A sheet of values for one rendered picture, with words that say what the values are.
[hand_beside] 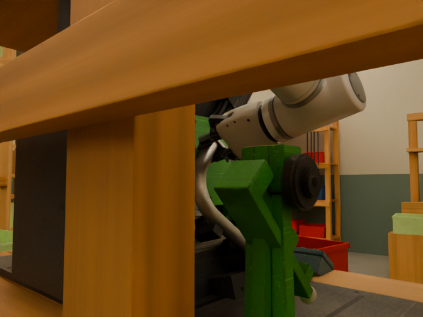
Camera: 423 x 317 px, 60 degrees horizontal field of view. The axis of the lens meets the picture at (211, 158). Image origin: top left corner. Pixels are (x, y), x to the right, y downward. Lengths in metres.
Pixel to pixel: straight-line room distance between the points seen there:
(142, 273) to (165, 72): 0.21
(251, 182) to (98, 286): 0.20
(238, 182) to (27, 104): 0.26
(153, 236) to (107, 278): 0.07
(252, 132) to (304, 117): 0.11
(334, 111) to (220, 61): 0.39
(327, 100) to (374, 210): 5.77
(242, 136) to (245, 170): 0.24
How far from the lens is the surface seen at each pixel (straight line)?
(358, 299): 0.79
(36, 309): 0.82
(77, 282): 0.47
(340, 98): 0.60
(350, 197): 6.43
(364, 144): 6.39
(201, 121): 0.84
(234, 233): 0.75
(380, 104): 6.42
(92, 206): 0.43
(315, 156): 6.02
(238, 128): 0.69
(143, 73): 0.29
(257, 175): 0.44
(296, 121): 0.63
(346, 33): 0.19
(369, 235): 6.40
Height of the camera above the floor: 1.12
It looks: 4 degrees up
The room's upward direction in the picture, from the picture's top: straight up
